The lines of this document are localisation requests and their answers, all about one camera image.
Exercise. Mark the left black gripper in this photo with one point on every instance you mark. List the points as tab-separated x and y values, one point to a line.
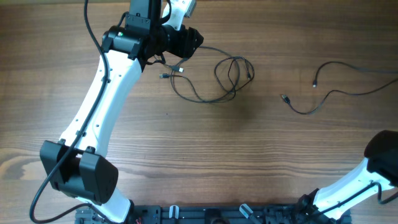
187	46

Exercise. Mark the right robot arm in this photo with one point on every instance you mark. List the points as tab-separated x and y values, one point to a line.
376	173

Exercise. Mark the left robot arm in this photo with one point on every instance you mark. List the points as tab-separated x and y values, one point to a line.
76	164

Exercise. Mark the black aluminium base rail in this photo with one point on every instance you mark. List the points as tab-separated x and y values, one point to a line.
206	215

